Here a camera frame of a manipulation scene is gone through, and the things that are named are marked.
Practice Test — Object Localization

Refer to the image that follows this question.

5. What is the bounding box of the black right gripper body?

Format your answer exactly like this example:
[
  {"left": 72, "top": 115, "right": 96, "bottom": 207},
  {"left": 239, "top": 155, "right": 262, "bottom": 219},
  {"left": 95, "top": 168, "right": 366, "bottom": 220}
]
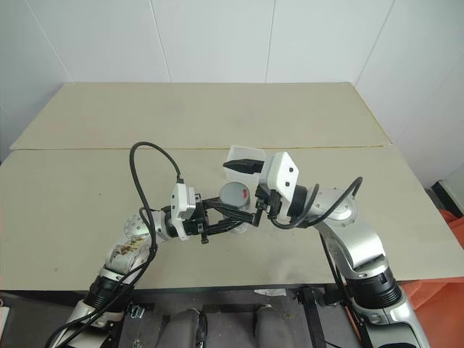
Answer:
[{"left": 254, "top": 183, "right": 288, "bottom": 222}]

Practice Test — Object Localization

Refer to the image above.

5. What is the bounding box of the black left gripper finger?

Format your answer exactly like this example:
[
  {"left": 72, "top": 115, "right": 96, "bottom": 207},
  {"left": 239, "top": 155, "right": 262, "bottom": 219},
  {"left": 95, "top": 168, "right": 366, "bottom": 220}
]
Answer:
[
  {"left": 201, "top": 196, "right": 257, "bottom": 228},
  {"left": 207, "top": 216, "right": 251, "bottom": 236}
]

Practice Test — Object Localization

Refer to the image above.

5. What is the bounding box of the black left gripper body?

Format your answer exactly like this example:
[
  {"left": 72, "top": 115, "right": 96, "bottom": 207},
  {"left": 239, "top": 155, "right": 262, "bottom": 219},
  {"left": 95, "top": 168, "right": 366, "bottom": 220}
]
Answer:
[{"left": 183, "top": 192, "right": 212, "bottom": 246}]

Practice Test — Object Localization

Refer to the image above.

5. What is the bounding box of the grey round can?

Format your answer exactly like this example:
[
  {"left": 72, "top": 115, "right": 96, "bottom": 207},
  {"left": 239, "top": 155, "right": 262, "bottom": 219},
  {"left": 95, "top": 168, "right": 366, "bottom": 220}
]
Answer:
[{"left": 219, "top": 181, "right": 252, "bottom": 233}]

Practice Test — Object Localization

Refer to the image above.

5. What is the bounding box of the translucent white plastic box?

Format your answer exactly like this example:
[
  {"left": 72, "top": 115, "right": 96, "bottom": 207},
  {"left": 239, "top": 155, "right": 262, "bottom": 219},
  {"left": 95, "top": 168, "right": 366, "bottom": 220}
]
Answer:
[{"left": 223, "top": 144, "right": 268, "bottom": 186}]

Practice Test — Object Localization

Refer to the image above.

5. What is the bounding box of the white box with dark side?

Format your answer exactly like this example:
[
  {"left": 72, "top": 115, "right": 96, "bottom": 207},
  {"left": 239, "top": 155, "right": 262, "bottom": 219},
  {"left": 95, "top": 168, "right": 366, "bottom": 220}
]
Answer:
[{"left": 430, "top": 178, "right": 464, "bottom": 219}]

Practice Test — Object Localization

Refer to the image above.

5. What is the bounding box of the dark grey rounded shape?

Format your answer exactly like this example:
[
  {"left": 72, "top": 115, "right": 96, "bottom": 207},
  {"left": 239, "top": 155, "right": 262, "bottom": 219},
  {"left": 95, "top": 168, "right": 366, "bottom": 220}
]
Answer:
[
  {"left": 162, "top": 307, "right": 208, "bottom": 348},
  {"left": 252, "top": 304, "right": 291, "bottom": 348}
]

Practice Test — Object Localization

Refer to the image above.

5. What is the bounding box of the orange fabric bag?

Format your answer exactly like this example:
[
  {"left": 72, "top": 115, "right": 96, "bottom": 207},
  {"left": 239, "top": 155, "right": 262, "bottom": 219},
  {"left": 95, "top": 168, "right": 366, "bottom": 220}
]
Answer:
[{"left": 397, "top": 207, "right": 464, "bottom": 348}]

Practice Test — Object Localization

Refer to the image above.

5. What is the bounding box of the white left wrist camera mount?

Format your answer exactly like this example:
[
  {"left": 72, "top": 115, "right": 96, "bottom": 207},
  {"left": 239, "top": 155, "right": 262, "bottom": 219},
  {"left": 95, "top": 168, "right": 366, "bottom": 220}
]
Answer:
[{"left": 169, "top": 182, "right": 197, "bottom": 241}]

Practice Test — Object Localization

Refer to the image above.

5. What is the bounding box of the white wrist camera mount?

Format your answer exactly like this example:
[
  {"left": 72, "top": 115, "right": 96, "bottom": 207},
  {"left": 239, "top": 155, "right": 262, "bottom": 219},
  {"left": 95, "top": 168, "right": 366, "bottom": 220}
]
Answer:
[
  {"left": 259, "top": 152, "right": 299, "bottom": 221},
  {"left": 169, "top": 182, "right": 197, "bottom": 241}
]

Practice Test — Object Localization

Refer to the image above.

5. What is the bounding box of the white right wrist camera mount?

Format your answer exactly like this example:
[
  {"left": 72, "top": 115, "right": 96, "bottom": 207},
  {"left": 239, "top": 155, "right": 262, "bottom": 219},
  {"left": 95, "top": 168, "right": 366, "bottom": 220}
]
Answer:
[{"left": 259, "top": 152, "right": 299, "bottom": 221}]

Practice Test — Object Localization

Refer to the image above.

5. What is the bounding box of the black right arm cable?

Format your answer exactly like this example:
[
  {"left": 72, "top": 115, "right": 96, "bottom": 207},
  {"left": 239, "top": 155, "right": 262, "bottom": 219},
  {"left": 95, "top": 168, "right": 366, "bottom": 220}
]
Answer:
[{"left": 268, "top": 176, "right": 364, "bottom": 306}]

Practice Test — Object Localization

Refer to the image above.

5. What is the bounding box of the black metal table frame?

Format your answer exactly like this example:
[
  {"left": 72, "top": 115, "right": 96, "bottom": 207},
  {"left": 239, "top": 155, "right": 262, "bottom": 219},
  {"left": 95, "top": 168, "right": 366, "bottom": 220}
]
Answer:
[{"left": 249, "top": 284, "right": 349, "bottom": 348}]

